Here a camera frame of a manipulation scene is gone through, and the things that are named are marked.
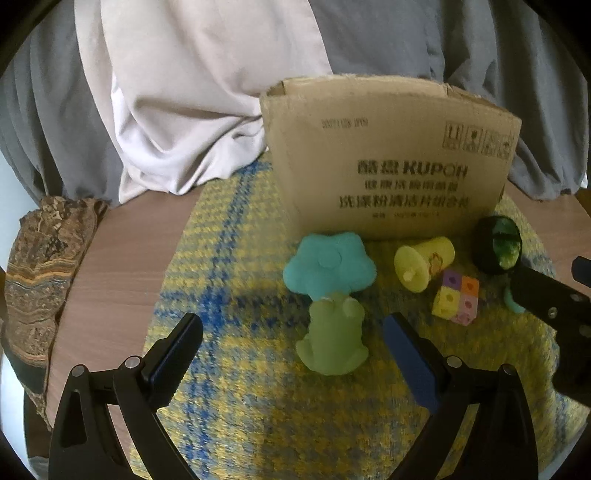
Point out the yellow and blue plaid mat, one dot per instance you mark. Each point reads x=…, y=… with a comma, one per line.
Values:
x=258, y=286

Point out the teal flower cushion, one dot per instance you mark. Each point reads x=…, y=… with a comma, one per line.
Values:
x=330, y=265

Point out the grey curtain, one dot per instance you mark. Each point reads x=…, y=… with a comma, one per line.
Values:
x=55, y=120
x=485, y=50

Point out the patterned brown cushion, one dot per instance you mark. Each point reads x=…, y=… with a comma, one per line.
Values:
x=39, y=277

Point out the cardboard box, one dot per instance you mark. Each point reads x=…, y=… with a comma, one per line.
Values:
x=392, y=161

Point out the black and green ball toy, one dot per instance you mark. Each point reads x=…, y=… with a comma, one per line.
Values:
x=489, y=244

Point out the small teal hook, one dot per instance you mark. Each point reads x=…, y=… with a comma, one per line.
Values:
x=511, y=302

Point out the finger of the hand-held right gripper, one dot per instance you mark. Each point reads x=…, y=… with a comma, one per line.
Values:
x=582, y=268
x=545, y=295

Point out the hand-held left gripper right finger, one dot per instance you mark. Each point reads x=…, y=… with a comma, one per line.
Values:
x=412, y=362

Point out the yellow toy cup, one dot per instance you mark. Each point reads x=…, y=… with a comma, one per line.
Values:
x=422, y=263

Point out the multicoloured toy cube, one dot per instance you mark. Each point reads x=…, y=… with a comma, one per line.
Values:
x=455, y=297

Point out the green frog plush toy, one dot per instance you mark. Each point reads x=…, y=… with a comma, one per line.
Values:
x=332, y=339

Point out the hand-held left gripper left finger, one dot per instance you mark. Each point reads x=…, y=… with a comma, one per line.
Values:
x=171, y=365

